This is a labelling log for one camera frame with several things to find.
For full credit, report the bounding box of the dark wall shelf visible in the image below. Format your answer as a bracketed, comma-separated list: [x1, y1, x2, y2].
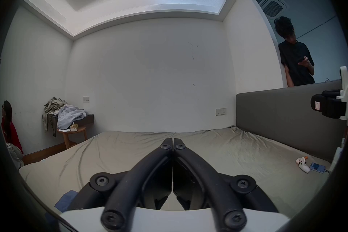
[74, 114, 94, 127]

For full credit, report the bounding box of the grey padded headboard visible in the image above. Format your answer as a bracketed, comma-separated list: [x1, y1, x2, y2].
[236, 79, 346, 163]

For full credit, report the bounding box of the dark blue garment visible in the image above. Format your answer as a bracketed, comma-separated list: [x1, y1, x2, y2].
[45, 190, 80, 226]

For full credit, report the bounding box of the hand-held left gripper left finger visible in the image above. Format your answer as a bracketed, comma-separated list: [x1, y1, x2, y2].
[67, 138, 173, 231]

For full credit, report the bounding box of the wooden side table with clothes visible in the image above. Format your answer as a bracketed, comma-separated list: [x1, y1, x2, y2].
[42, 97, 88, 149]

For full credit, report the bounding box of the white hand controller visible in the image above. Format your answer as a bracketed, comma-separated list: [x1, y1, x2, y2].
[296, 156, 311, 174]

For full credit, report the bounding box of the bed with beige sheet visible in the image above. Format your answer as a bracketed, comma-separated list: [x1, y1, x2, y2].
[19, 125, 331, 219]

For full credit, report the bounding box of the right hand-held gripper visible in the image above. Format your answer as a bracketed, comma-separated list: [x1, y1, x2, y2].
[311, 66, 348, 120]

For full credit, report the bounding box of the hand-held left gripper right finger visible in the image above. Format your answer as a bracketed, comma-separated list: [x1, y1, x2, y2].
[173, 138, 279, 231]

